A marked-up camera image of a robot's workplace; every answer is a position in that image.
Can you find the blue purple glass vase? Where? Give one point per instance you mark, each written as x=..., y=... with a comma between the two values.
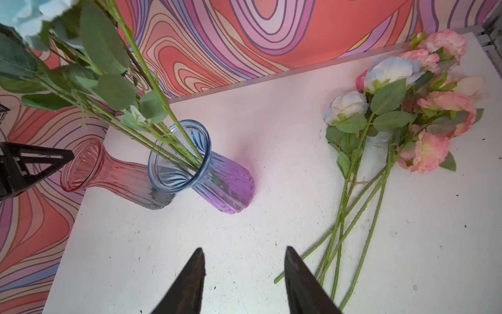
x=225, y=184

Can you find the red grey glass vase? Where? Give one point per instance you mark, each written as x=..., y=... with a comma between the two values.
x=93, y=166

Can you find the back wire basket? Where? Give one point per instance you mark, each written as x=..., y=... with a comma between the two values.
x=3, y=112

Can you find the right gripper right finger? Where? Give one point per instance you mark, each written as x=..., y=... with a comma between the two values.
x=305, y=295

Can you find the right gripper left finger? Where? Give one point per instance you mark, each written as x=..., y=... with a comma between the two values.
x=186, y=293

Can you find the light blue flower stem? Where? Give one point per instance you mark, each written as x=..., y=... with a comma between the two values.
x=60, y=54

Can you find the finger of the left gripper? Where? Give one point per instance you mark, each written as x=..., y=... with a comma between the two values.
x=23, y=166

